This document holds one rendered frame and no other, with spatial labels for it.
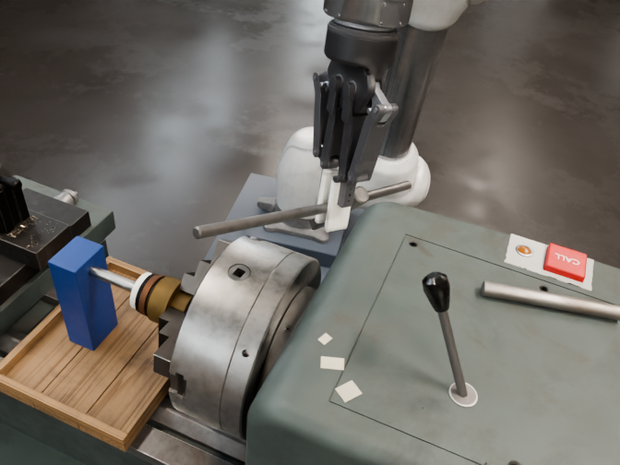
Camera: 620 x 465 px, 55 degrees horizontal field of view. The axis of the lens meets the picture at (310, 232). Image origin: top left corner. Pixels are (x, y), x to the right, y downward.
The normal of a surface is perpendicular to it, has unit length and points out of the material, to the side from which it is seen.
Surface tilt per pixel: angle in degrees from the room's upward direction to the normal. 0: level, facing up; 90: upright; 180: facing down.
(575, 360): 0
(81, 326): 90
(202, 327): 43
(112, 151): 0
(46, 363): 0
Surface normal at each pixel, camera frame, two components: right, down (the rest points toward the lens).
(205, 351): -0.25, 0.00
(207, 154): 0.09, -0.74
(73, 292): -0.39, 0.59
